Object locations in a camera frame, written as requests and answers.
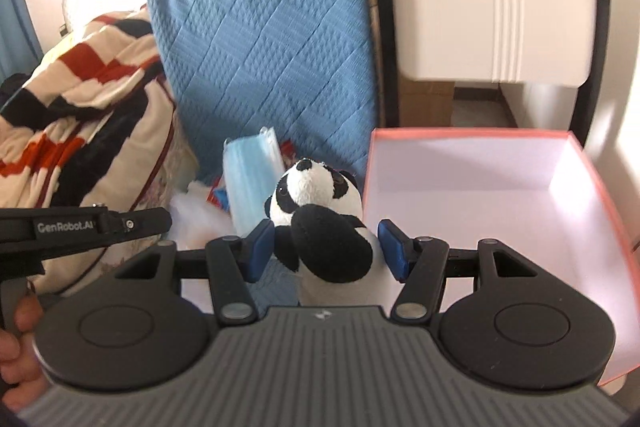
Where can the white cloth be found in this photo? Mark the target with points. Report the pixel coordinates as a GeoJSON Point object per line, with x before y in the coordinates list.
{"type": "Point", "coordinates": [200, 219]}

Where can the panda plush toy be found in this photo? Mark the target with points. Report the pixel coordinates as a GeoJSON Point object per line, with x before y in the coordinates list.
{"type": "Point", "coordinates": [320, 187]}

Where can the blue curtain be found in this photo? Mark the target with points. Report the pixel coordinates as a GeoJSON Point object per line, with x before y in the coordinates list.
{"type": "Point", "coordinates": [15, 17]}

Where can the blue quilted bed cover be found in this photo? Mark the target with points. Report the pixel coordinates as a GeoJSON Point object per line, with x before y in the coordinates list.
{"type": "Point", "coordinates": [260, 32]}

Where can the person's left hand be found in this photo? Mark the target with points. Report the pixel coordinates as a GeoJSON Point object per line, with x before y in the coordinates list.
{"type": "Point", "coordinates": [20, 357]}

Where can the red foil packet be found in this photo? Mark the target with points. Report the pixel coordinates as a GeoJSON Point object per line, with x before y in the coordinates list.
{"type": "Point", "coordinates": [287, 152]}

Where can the black bed frame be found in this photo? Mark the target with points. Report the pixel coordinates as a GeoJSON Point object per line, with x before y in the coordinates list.
{"type": "Point", "coordinates": [385, 32]}

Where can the pink box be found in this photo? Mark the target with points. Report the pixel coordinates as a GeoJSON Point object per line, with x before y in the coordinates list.
{"type": "Point", "coordinates": [475, 187]}

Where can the blue face mask pack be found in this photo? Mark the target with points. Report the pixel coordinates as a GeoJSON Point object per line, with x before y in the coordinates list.
{"type": "Point", "coordinates": [250, 177]}

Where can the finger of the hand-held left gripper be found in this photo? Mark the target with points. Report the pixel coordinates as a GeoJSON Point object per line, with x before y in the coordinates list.
{"type": "Point", "coordinates": [145, 223]}

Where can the cardboard box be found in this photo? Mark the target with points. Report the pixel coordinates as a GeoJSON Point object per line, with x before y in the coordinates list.
{"type": "Point", "coordinates": [425, 102]}

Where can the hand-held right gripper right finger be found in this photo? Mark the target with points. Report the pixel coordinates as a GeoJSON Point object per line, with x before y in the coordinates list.
{"type": "Point", "coordinates": [392, 252]}

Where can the floral patterned quilt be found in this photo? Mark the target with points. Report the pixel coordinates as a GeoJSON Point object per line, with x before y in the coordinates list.
{"type": "Point", "coordinates": [170, 162]}

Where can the striped blanket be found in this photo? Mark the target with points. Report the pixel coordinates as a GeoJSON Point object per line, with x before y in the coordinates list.
{"type": "Point", "coordinates": [75, 107]}

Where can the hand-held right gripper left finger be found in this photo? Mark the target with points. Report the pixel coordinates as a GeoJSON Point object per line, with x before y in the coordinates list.
{"type": "Point", "coordinates": [260, 252]}

